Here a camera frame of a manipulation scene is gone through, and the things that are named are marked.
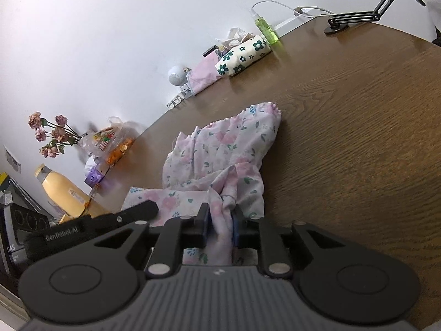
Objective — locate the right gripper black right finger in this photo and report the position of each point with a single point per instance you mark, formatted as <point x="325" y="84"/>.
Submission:
<point x="259" y="234"/>

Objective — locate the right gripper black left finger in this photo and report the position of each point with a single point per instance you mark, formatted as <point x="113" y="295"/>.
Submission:
<point x="169" y="241"/>

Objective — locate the pink floral garment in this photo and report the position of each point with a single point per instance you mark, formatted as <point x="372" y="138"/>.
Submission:
<point x="217" y="164"/>

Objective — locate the yellow bottle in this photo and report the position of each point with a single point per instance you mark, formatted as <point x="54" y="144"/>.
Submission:
<point x="67" y="196"/>

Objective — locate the purple tissue pack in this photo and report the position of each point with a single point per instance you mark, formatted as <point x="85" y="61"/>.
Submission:
<point x="95" y="170"/>

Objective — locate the pink artificial flowers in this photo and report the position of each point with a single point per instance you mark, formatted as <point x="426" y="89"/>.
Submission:
<point x="56" y="135"/>

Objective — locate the clear snack bag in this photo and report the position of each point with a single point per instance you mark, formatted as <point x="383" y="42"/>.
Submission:
<point x="109" y="144"/>

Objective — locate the white letter ornament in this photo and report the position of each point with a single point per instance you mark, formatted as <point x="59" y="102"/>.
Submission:
<point x="180" y="97"/>

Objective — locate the white robot figurine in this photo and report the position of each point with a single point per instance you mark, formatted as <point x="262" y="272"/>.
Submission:
<point x="177" y="75"/>

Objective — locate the folded pink cloth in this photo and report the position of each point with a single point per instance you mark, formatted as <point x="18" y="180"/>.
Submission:
<point x="204" y="74"/>

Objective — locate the small black box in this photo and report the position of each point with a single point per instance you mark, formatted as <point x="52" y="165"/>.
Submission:
<point x="210" y="50"/>

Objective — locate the cream green-flower folded cloth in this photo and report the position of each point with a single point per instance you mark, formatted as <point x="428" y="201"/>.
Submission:
<point x="240" y="57"/>

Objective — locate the crumpled white tissue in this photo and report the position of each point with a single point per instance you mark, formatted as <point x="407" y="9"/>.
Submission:
<point x="235" y="37"/>

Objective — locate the green spray bottle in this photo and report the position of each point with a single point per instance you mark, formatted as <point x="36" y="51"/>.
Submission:
<point x="266" y="30"/>

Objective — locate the white power strip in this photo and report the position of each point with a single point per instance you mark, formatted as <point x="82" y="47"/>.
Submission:
<point x="301" y="16"/>

